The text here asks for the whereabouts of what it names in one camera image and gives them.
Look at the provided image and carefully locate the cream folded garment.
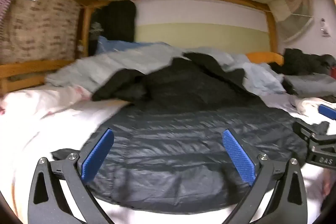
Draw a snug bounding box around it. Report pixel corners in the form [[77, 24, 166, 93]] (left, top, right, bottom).
[[290, 96, 335, 124]]

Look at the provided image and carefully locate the blue pillow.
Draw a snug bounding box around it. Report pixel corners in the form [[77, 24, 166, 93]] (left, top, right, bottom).
[[95, 36, 167, 55]]

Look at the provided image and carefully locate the black upright bag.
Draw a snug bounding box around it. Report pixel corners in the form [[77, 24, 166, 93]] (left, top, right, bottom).
[[89, 0, 137, 42]]

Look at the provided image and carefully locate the grey folded garment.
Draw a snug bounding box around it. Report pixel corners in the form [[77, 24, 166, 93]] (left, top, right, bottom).
[[282, 74, 335, 98]]

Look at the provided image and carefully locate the light grey-blue duvet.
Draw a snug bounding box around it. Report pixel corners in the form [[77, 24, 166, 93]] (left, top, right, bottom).
[[45, 43, 285, 96]]

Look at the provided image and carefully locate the black puffer down jacket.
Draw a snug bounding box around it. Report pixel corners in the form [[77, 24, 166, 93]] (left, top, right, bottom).
[[87, 53, 307, 214]]

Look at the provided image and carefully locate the orange pillow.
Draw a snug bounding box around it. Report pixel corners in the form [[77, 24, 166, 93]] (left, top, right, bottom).
[[246, 52, 284, 65]]

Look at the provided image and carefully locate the right hand of person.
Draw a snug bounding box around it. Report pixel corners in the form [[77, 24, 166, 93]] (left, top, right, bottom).
[[322, 172, 335, 198]]

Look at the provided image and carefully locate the white folding fan rack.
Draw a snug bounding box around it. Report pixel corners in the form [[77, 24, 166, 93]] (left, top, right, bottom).
[[270, 0, 313, 43]]

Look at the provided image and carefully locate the patterned hanging curtain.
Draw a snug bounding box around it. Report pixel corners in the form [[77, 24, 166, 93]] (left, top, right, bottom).
[[1, 0, 80, 64]]

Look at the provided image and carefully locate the white pink pillow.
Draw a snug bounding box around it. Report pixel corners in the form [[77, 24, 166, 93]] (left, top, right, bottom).
[[1, 85, 92, 121]]

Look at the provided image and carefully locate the wooden bunk bed frame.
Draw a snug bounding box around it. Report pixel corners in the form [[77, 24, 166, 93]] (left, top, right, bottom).
[[1, 0, 278, 94]]

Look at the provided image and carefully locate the black clothes pile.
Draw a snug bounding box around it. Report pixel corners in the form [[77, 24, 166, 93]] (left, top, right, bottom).
[[268, 48, 335, 76]]

